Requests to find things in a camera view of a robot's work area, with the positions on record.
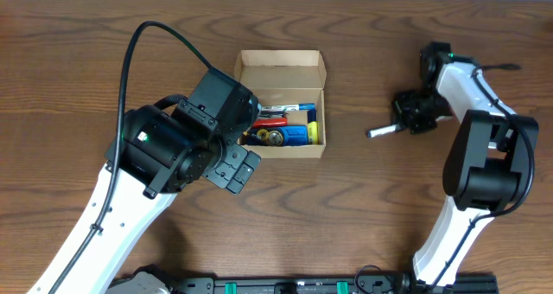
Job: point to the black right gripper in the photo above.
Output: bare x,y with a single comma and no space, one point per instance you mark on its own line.
403,117

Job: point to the blue capped white marker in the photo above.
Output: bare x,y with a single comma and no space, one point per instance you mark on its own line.
291,107

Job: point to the yellow highlighter pen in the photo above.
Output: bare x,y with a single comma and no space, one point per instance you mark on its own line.
312,127

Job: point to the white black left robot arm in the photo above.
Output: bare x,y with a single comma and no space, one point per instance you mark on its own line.
165,147

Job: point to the black capped white marker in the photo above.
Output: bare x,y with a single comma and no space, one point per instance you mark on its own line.
384,130

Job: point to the brown cardboard box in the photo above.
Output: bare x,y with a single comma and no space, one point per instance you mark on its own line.
284,77

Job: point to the blue plastic staple remover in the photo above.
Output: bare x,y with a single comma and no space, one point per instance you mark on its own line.
295,135

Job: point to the red stapler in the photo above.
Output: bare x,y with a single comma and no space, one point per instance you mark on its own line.
271,119

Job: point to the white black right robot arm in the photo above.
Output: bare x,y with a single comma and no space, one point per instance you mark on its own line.
489,170

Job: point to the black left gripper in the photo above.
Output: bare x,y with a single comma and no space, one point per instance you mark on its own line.
234,169

